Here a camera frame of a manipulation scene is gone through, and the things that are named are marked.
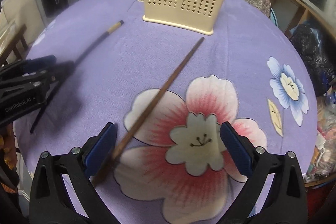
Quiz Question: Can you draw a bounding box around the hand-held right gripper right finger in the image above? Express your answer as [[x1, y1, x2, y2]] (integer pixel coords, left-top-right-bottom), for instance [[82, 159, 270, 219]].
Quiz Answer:
[[220, 121, 307, 224]]

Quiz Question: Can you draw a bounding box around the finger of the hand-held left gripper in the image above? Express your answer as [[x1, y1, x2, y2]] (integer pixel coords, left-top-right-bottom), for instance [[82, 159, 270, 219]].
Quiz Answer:
[[0, 55, 57, 80], [16, 61, 76, 88]]

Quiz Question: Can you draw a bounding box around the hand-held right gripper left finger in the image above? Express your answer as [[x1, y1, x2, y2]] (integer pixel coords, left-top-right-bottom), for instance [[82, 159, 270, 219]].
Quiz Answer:
[[29, 122, 118, 224]]

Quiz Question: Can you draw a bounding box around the black chopstick with gold band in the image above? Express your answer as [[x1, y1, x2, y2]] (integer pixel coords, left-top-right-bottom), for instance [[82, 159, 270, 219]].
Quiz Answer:
[[30, 20, 124, 134]]

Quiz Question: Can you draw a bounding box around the brown wooden chopstick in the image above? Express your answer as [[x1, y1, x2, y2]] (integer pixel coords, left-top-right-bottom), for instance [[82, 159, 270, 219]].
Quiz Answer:
[[91, 37, 205, 186]]

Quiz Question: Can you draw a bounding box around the dark wooden chair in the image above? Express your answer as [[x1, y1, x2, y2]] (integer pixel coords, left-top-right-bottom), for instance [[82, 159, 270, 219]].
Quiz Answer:
[[0, 24, 29, 67]]

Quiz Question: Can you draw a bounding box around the dark water dispenser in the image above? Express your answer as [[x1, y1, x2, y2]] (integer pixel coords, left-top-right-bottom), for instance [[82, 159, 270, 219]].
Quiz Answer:
[[33, 0, 69, 18]]

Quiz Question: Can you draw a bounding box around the purple floral tablecloth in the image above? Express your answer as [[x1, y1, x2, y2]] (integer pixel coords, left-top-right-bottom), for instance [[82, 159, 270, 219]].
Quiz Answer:
[[13, 0, 319, 224]]

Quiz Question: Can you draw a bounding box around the pile of plastic bags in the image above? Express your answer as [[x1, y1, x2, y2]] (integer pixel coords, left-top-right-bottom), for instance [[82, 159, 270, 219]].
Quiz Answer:
[[304, 95, 336, 188]]

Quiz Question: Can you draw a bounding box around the black plastic bag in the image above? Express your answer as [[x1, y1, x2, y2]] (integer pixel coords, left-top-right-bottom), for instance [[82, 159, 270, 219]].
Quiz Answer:
[[290, 23, 336, 97]]

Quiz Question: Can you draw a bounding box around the wooden shelf unit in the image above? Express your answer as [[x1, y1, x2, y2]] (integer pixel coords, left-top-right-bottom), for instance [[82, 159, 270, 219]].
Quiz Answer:
[[262, 0, 336, 41]]

